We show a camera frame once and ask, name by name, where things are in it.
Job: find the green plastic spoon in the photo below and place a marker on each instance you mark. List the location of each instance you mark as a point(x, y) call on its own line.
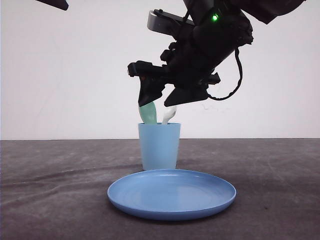
point(148, 113)

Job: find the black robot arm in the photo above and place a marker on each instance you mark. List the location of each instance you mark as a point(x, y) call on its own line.
point(263, 10)

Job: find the white plastic spoon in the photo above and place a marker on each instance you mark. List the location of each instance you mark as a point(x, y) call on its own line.
point(169, 113)

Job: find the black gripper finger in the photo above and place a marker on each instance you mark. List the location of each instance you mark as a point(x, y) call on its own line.
point(60, 4)

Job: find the blue plastic plate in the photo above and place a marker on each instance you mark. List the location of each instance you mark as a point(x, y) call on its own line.
point(171, 194)

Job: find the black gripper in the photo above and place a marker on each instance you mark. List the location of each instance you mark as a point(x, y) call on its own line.
point(192, 59)

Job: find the light blue plastic cup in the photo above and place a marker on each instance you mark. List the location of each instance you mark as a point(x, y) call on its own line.
point(159, 145)

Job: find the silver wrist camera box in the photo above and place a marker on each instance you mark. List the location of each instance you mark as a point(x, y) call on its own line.
point(169, 24)

